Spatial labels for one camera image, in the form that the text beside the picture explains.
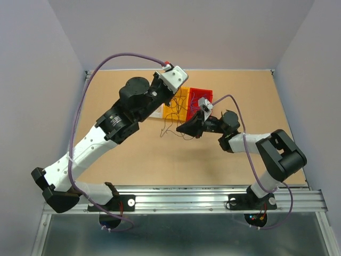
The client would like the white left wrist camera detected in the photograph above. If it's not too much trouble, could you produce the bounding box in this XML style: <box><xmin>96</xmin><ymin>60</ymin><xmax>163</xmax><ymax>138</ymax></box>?
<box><xmin>159</xmin><ymin>63</ymin><xmax>189</xmax><ymax>94</ymax></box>

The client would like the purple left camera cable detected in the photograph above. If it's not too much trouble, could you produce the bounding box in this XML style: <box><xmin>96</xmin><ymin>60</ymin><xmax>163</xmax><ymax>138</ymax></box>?
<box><xmin>68</xmin><ymin>52</ymin><xmax>171</xmax><ymax>232</ymax></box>

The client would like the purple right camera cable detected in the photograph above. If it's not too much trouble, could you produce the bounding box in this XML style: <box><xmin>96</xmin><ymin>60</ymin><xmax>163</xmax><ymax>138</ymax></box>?
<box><xmin>212</xmin><ymin>94</ymin><xmax>294</xmax><ymax>230</ymax></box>

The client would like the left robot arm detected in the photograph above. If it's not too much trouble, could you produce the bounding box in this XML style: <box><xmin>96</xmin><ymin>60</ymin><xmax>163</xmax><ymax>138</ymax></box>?
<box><xmin>31</xmin><ymin>67</ymin><xmax>188</xmax><ymax>213</ymax></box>

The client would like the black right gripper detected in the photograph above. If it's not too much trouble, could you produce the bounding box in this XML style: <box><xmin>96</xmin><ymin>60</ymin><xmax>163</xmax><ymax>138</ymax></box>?
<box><xmin>176</xmin><ymin>108</ymin><xmax>226</xmax><ymax>138</ymax></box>

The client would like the purple camera cable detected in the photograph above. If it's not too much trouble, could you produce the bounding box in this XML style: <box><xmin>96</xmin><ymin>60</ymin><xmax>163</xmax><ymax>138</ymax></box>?
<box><xmin>212</xmin><ymin>94</ymin><xmax>294</xmax><ymax>230</ymax></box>
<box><xmin>68</xmin><ymin>52</ymin><xmax>171</xmax><ymax>232</ymax></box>

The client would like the red plastic bin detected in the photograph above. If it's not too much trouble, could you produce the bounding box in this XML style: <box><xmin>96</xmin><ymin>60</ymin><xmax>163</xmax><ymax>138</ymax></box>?
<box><xmin>186</xmin><ymin>87</ymin><xmax>213</xmax><ymax>121</ymax></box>

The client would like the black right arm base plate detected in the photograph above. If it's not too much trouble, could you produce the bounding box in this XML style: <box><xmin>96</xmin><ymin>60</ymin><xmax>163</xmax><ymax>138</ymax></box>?
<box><xmin>225</xmin><ymin>194</ymin><xmax>277</xmax><ymax>211</ymax></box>

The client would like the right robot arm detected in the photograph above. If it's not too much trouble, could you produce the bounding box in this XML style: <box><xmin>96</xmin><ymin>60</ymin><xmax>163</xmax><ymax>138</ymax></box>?
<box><xmin>176</xmin><ymin>110</ymin><xmax>307</xmax><ymax>208</ymax></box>

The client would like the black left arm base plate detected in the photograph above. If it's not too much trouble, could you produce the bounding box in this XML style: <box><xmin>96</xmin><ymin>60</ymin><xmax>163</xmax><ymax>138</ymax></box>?
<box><xmin>91</xmin><ymin>194</ymin><xmax>136</xmax><ymax>212</ymax></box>

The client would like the aluminium mounting rail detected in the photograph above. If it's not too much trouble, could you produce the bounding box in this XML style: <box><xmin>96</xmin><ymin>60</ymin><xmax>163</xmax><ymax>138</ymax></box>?
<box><xmin>42</xmin><ymin>185</ymin><xmax>328</xmax><ymax>214</ymax></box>

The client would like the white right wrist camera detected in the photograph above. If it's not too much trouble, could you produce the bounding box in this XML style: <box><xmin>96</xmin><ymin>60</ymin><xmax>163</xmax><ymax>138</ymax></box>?
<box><xmin>198</xmin><ymin>97</ymin><xmax>213</xmax><ymax>121</ymax></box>

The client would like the yellow plastic bin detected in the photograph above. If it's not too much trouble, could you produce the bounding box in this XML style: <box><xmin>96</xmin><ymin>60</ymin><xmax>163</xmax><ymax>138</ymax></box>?
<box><xmin>163</xmin><ymin>87</ymin><xmax>190</xmax><ymax>122</ymax></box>

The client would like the white plastic bin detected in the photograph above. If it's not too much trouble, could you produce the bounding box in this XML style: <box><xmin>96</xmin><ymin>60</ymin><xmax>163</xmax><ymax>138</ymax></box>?
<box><xmin>149</xmin><ymin>104</ymin><xmax>164</xmax><ymax>119</ymax></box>

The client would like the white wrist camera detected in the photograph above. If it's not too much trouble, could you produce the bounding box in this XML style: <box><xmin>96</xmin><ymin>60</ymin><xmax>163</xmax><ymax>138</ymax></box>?
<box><xmin>198</xmin><ymin>97</ymin><xmax>213</xmax><ymax>121</ymax></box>
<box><xmin>159</xmin><ymin>63</ymin><xmax>189</xmax><ymax>94</ymax></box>

